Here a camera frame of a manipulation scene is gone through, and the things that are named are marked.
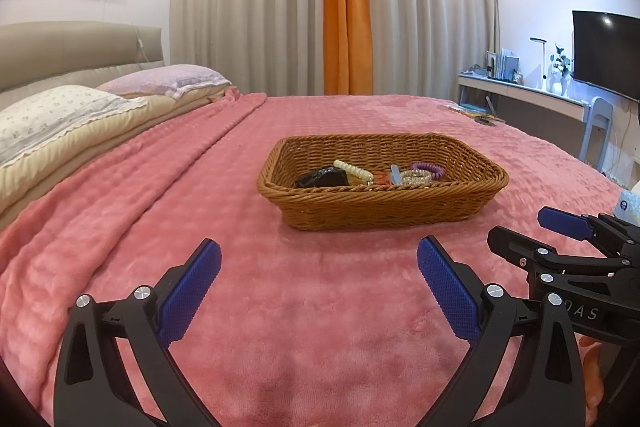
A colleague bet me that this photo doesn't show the black curved monitor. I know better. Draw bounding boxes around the black curved monitor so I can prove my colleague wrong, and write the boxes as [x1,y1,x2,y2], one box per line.
[571,10,640,102]

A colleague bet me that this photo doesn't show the beige bed headboard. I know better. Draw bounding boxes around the beige bed headboard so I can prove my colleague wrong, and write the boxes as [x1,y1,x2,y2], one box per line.
[0,21,167,96]

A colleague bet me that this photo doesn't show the white floral pillow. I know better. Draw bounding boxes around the white floral pillow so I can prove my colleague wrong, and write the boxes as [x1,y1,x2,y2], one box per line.
[0,86,149,168]

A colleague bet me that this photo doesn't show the brown wicker basket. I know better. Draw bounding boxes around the brown wicker basket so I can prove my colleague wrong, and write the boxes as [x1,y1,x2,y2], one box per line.
[257,133,510,232]

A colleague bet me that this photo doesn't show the orange curtain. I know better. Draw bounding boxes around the orange curtain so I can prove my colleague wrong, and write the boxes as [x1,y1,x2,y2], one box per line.
[320,0,376,96]

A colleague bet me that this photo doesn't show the clear spiral hair tie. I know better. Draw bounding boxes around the clear spiral hair tie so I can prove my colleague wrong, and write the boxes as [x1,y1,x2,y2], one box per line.
[400,170,433,188]

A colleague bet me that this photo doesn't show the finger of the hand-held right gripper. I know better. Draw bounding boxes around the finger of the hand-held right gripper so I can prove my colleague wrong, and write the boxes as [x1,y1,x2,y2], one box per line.
[537,207,597,242]
[487,227,557,269]

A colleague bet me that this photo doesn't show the purple spiral hair tie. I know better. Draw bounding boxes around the purple spiral hair tie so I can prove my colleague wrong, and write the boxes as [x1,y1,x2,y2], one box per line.
[411,162,446,180]

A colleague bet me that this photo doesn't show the black hair accessory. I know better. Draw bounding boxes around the black hair accessory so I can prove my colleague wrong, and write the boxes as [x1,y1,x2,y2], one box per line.
[293,168,352,190]

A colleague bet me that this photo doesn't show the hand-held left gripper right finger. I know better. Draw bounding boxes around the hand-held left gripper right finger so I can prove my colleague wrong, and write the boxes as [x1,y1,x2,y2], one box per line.
[416,236,598,427]

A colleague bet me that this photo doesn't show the beige curtain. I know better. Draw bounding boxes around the beige curtain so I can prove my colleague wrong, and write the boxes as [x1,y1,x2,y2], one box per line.
[367,0,499,100]
[170,0,329,98]

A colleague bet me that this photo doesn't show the person's right hand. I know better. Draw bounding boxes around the person's right hand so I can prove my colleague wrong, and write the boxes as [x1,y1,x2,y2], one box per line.
[577,334,608,414]

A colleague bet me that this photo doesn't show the tissue pack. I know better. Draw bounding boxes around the tissue pack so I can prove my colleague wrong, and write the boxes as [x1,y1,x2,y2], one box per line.
[612,189,640,226]

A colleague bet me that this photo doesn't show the light blue chair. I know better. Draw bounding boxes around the light blue chair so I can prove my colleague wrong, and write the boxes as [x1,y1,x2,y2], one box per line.
[579,97,614,166]

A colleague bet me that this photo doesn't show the white vase with plant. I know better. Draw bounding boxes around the white vase with plant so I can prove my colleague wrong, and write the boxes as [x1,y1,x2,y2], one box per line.
[547,44,574,96]

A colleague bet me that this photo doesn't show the pink blanket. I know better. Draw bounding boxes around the pink blanket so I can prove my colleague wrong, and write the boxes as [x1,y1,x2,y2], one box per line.
[0,93,640,427]

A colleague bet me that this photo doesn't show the cream spiral hair tie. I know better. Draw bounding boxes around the cream spiral hair tie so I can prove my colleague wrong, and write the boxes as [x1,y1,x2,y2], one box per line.
[333,160,375,186]

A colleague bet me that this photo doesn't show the white desk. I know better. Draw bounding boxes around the white desk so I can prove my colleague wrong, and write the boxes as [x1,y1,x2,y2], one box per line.
[457,72,590,140]

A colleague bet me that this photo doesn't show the beige quilt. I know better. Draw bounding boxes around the beige quilt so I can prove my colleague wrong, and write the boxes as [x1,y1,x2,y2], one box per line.
[0,88,232,228]

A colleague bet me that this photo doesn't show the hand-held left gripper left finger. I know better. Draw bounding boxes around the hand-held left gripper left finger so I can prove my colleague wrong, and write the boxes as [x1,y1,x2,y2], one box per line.
[52,238,223,427]

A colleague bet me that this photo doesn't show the white desk lamp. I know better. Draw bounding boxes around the white desk lamp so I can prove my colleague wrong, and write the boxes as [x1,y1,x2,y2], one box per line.
[530,37,549,90]

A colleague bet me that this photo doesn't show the lilac pillow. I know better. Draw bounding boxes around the lilac pillow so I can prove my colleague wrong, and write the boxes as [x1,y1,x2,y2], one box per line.
[95,64,234,100]

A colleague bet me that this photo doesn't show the books on desk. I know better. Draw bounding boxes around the books on desk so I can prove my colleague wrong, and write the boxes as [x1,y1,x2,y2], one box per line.
[484,48,524,84]

